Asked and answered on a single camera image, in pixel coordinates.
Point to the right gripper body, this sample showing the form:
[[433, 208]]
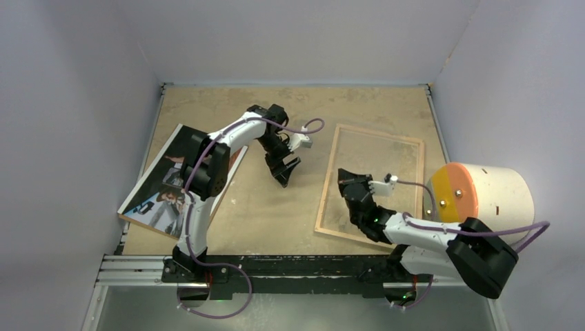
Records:
[[354, 219]]

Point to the wooden picture frame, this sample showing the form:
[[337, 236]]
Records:
[[365, 151]]

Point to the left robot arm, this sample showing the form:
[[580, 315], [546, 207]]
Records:
[[207, 165]]

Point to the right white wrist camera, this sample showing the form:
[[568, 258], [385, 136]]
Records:
[[383, 188]]

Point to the aluminium rail frame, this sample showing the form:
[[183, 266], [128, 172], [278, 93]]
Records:
[[130, 295]]

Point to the white cylinder with orange face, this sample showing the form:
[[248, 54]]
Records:
[[499, 197]]

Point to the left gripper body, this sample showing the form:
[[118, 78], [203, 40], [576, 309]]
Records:
[[276, 150]]

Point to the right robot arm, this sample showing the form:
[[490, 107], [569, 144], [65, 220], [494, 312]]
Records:
[[469, 251]]

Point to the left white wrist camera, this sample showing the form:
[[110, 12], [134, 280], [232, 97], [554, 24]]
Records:
[[299, 140]]

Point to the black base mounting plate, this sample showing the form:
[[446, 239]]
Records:
[[370, 276]]

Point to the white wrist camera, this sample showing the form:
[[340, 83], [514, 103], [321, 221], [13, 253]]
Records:
[[383, 188], [299, 140]]

